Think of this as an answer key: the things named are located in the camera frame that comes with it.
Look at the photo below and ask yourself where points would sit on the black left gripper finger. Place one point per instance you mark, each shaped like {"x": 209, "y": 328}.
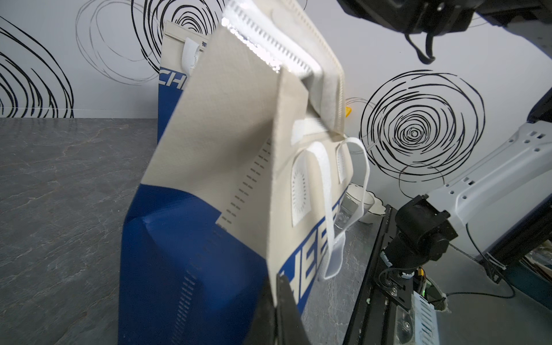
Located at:
{"x": 289, "y": 326}

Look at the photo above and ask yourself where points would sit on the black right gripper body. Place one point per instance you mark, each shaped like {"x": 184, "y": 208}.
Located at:
{"x": 419, "y": 20}

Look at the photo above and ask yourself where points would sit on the blue beige bag first row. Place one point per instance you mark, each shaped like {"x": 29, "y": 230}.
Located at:
{"x": 245, "y": 185}

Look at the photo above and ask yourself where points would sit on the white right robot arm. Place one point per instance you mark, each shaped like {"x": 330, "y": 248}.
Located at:
{"x": 406, "y": 120}

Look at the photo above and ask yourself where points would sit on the white scalloped plate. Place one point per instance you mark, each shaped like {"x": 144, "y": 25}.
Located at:
{"x": 373, "y": 206}

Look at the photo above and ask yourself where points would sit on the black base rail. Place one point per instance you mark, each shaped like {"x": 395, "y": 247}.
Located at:
{"x": 373, "y": 319}

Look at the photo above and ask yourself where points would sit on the grey slotted cable duct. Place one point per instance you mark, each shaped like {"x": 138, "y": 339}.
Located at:
{"x": 425, "y": 321}

